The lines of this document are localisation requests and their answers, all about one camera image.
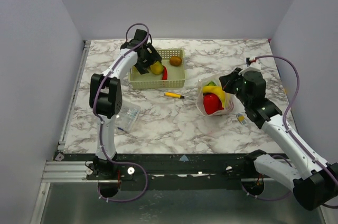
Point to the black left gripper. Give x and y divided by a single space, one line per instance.
153 57

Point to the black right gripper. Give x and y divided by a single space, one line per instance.
228 83

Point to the yellow banana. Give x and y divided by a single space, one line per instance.
217 90

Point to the yellow green mango toy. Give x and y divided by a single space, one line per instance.
157 68

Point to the clear zip top bag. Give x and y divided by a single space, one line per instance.
199 100

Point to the red tomato toy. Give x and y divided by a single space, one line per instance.
211 103

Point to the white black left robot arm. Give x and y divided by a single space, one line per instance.
105 88

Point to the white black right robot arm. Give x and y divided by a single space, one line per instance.
312 179

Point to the red chili pepper toy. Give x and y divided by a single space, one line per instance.
164 74

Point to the beige perforated plastic basket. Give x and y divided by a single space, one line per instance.
175 75

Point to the brown kiwi toy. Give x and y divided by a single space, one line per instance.
175 61

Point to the small yellow blue clip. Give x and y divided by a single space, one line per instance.
241 119

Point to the clear plastic box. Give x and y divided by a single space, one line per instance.
127 116

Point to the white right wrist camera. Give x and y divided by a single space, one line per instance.
253 64

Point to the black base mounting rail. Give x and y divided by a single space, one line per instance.
135 172

